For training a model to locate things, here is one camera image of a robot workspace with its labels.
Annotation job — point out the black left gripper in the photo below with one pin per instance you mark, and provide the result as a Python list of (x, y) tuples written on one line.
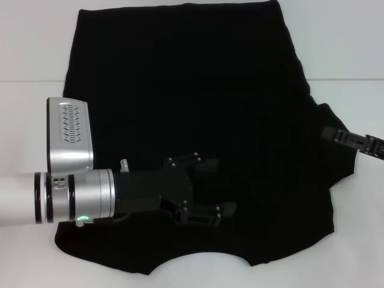
[(153, 189)]

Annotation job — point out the black shirt with white print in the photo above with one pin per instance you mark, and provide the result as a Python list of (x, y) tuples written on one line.
[(192, 75)]

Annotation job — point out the silver connector stub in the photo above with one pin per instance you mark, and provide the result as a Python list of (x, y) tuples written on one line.
[(123, 165)]

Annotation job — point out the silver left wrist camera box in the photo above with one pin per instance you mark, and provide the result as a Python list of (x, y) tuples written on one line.
[(70, 132)]

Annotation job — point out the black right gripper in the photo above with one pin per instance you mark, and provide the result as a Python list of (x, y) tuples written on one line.
[(376, 147)]

